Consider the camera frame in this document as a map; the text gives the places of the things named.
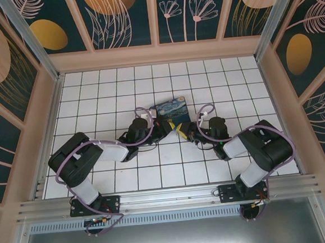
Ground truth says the starry night tin box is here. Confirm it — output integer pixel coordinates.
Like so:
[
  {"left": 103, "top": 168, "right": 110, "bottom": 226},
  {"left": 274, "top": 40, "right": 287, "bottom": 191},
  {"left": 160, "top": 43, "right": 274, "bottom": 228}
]
[{"left": 153, "top": 95, "right": 192, "bottom": 126}]

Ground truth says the grey metal sheet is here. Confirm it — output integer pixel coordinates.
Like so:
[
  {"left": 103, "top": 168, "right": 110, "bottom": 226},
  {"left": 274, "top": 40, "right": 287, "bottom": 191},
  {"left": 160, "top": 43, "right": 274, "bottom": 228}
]
[{"left": 7, "top": 195, "right": 325, "bottom": 243}]

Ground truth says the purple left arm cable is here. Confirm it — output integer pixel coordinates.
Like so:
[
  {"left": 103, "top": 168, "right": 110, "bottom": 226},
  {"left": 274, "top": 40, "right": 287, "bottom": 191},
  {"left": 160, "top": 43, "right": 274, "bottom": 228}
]
[{"left": 51, "top": 106, "right": 164, "bottom": 239}]

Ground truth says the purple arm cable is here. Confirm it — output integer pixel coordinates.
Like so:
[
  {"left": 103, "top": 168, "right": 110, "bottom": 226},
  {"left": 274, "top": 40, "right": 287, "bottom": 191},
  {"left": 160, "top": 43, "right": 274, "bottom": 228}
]
[
  {"left": 51, "top": 106, "right": 164, "bottom": 239},
  {"left": 195, "top": 97, "right": 302, "bottom": 225}
]

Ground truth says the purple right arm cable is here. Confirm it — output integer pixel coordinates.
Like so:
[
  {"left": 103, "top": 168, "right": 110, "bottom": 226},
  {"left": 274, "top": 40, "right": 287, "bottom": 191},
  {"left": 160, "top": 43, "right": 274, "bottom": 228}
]
[{"left": 195, "top": 97, "right": 302, "bottom": 225}]

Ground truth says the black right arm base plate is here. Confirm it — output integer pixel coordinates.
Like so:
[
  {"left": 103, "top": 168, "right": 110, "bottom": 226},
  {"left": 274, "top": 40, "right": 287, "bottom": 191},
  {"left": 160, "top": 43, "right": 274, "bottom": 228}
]
[{"left": 217, "top": 180, "right": 271, "bottom": 205}]

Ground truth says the aluminium mounting rail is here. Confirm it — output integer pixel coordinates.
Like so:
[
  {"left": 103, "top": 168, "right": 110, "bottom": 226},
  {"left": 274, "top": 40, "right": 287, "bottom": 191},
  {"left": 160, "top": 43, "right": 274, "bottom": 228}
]
[{"left": 15, "top": 173, "right": 323, "bottom": 224}]

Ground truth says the aluminium table edge rail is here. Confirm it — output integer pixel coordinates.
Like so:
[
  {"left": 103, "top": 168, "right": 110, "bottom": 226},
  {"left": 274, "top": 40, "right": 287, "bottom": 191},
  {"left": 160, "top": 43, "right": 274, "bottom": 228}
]
[
  {"left": 21, "top": 74, "right": 74, "bottom": 200},
  {"left": 255, "top": 55, "right": 310, "bottom": 177}
]

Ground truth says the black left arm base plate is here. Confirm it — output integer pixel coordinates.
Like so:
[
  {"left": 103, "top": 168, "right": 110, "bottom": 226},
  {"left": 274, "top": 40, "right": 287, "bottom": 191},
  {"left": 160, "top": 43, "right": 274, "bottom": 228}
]
[{"left": 69, "top": 194, "right": 122, "bottom": 218}]

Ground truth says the grey slotted cable duct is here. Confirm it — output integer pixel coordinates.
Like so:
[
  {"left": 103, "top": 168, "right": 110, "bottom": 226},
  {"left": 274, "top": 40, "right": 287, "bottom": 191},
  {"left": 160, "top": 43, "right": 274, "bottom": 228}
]
[{"left": 28, "top": 207, "right": 244, "bottom": 236}]

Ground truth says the aluminium frame post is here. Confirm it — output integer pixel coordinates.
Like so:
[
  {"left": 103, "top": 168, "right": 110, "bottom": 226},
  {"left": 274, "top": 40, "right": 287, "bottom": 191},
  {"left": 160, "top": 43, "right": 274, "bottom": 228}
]
[
  {"left": 249, "top": 0, "right": 315, "bottom": 61},
  {"left": 0, "top": 0, "right": 66, "bottom": 86}
]

